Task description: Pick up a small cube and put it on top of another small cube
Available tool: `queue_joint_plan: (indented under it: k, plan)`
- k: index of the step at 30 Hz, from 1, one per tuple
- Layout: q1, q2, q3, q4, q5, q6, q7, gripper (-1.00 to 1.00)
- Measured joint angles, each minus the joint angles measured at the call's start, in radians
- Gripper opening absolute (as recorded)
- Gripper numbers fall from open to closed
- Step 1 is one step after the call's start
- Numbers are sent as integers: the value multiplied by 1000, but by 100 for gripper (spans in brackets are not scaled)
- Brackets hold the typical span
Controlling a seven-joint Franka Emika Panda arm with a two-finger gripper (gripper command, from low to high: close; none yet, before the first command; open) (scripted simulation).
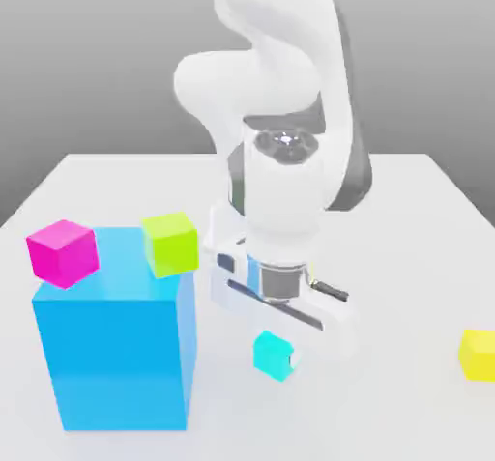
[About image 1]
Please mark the small cyan cube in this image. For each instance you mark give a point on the small cyan cube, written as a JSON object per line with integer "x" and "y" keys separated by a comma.
{"x": 270, "y": 354}

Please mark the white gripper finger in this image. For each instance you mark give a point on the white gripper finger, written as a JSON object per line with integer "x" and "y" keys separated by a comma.
{"x": 295, "y": 360}

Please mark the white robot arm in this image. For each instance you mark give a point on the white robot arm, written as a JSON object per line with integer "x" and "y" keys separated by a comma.
{"x": 286, "y": 182}

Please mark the small magenta cube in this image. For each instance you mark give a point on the small magenta cube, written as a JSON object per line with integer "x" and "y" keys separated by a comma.
{"x": 62, "y": 254}

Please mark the small yellow cube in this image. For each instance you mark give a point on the small yellow cube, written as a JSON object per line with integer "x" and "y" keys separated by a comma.
{"x": 479, "y": 354}

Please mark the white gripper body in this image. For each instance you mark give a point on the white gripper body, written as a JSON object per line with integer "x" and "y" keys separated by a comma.
{"x": 332, "y": 325}

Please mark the small lime green cube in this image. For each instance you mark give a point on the small lime green cube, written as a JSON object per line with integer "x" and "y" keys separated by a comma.
{"x": 172, "y": 244}

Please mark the large blue box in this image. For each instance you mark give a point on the large blue box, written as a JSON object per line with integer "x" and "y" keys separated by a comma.
{"x": 116, "y": 352}

